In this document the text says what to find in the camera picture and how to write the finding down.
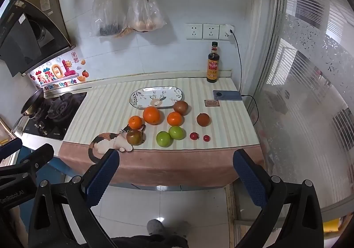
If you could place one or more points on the striped cat print tablecloth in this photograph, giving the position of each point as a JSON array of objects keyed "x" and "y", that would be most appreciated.
[{"x": 110, "y": 109}]

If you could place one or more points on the white wall charger plug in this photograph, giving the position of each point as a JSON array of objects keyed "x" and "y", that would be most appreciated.
[{"x": 229, "y": 29}]

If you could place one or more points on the green brown tomato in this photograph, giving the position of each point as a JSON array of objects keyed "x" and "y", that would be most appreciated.
[
  {"x": 134, "y": 137},
  {"x": 181, "y": 107}
]

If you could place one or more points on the black gas stove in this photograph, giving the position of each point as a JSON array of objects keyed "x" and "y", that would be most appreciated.
[{"x": 52, "y": 115}]

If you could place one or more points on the person's dark trousers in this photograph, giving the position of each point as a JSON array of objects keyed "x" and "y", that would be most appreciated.
[{"x": 149, "y": 241}]

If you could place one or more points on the black frying pan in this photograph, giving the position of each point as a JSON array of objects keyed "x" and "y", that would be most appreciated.
[{"x": 31, "y": 102}]

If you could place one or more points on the small orange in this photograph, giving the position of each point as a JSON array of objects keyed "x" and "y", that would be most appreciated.
[
  {"x": 175, "y": 119},
  {"x": 135, "y": 122}
]

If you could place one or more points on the large orange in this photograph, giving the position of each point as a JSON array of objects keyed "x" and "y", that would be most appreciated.
[{"x": 151, "y": 115}]

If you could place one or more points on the green apple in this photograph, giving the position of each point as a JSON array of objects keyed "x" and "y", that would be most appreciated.
[
  {"x": 176, "y": 132},
  {"x": 164, "y": 138}
]

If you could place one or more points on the grey slipper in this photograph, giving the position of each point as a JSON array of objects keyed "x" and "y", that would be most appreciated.
[{"x": 155, "y": 226}]

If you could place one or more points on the large red cherry tomato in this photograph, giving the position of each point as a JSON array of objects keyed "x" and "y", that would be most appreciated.
[{"x": 194, "y": 135}]

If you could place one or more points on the plastic bag with eggs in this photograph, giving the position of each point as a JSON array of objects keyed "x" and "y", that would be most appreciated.
[{"x": 145, "y": 15}]

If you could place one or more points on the brown square coaster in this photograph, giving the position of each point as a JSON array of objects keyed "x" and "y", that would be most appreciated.
[{"x": 211, "y": 103}]

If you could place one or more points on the small red cherry tomato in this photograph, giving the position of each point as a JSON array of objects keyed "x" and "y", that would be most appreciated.
[{"x": 206, "y": 138}]

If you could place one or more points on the reddish brown tomato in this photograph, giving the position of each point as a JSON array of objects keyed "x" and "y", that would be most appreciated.
[{"x": 203, "y": 120}]

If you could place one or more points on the white wall socket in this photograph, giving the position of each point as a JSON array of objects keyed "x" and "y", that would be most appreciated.
[
  {"x": 222, "y": 35},
  {"x": 210, "y": 31},
  {"x": 194, "y": 31}
]

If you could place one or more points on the black range hood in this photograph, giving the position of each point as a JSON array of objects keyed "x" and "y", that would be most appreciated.
[{"x": 30, "y": 32}]

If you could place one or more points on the dark soy sauce bottle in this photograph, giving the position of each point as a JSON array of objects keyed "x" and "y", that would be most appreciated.
[{"x": 213, "y": 67}]

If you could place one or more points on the plastic bag with dark contents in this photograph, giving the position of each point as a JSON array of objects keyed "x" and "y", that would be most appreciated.
[{"x": 107, "y": 13}]

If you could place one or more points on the frosted glass sliding door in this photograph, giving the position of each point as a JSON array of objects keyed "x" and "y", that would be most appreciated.
[{"x": 304, "y": 98}]

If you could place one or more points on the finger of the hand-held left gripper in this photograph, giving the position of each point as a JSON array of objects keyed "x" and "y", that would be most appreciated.
[
  {"x": 11, "y": 146},
  {"x": 36, "y": 156}
]

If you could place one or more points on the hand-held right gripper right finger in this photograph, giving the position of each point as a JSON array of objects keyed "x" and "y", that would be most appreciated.
[{"x": 249, "y": 178}]

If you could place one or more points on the blue smartphone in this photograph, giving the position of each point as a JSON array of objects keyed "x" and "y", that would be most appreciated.
[{"x": 227, "y": 95}]

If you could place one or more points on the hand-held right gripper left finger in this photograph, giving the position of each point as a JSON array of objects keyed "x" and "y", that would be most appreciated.
[{"x": 103, "y": 174}]

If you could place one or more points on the deer print oval plate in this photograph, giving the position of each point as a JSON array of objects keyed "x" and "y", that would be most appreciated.
[{"x": 156, "y": 97}]

